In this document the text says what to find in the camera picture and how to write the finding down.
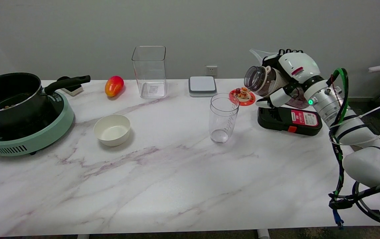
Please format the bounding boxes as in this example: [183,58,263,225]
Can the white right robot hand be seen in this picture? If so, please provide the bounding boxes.
[256,49,323,108]

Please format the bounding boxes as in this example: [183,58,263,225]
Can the clear bottle with pink collar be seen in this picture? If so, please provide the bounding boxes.
[244,65,311,109]

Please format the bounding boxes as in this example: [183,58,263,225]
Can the small clear measuring cup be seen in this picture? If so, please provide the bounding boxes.
[209,93,240,143]

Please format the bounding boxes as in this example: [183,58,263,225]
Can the red coaster with figurines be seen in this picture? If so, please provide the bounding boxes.
[229,87,256,106]

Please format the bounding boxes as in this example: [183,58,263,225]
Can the black device with pink label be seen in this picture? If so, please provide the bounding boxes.
[257,106,323,136]

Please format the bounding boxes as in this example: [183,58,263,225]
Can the white kitchen scale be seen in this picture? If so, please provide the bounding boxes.
[188,76,217,97]

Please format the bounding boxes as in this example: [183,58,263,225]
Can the clear square storage container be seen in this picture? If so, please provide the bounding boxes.
[132,46,168,99]

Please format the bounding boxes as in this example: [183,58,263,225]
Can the red yellow mango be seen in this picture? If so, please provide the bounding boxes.
[105,76,125,97]

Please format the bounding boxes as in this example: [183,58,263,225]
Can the white bowl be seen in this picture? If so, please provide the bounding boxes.
[93,114,131,147]

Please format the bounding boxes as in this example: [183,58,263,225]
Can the small white black gadget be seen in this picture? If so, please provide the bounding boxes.
[57,76,84,96]

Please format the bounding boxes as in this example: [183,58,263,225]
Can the green induction cooker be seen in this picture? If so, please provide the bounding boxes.
[0,90,75,157]

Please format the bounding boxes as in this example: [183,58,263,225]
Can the black saucepan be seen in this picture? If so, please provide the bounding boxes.
[0,72,91,128]

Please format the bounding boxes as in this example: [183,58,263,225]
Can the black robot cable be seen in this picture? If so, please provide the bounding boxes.
[329,176,380,228]

